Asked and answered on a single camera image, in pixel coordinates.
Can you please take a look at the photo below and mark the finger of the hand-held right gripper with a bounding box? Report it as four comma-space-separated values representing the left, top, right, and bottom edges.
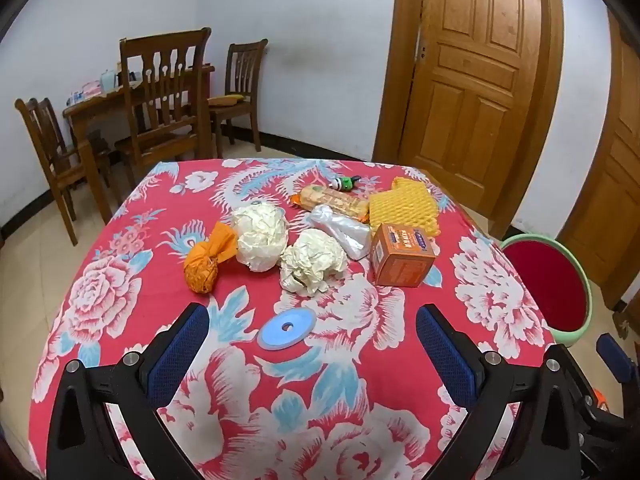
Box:
596, 332, 636, 386

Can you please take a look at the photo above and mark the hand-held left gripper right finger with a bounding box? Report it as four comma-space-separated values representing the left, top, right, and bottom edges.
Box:
415, 304, 583, 480

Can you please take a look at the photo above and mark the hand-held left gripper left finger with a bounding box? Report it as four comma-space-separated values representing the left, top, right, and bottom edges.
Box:
46, 302, 241, 480

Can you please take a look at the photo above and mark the red bin with green rim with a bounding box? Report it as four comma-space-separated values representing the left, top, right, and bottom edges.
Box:
500, 232, 594, 348

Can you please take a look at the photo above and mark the yellow foam net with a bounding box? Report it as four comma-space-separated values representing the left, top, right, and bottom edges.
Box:
368, 176, 443, 241

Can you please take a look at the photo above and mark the clear plastic bag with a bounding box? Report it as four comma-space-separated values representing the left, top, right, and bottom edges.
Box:
307, 204, 373, 261

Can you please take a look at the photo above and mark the red floral tablecloth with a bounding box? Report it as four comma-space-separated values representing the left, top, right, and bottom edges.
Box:
27, 157, 558, 480

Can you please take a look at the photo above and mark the orange plastic bag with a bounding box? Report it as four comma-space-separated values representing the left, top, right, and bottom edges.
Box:
183, 222, 237, 295

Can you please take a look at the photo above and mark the blue round disc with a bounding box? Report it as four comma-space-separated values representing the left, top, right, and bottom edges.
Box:
257, 306, 317, 351

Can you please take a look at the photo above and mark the orange cardboard box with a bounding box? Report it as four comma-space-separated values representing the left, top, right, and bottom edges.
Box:
370, 222, 436, 288

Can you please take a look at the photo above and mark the crumpled white paper ball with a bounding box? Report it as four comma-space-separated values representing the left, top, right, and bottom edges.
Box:
230, 202, 290, 272
279, 229, 348, 296

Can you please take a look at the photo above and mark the wooden panel door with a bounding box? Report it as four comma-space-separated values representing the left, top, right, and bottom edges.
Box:
557, 10, 640, 311

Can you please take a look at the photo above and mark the cracker packet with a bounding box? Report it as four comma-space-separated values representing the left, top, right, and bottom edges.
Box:
290, 184, 371, 223

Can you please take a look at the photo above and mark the wooden dining chair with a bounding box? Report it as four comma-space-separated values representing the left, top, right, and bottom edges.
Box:
115, 27, 213, 186
207, 38, 269, 153
14, 96, 116, 247

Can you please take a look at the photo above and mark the dark wooden dining table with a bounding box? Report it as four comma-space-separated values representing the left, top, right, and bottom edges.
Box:
62, 62, 216, 161

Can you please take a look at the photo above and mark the wooden door with black lock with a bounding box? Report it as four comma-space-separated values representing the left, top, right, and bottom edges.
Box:
372, 0, 566, 221

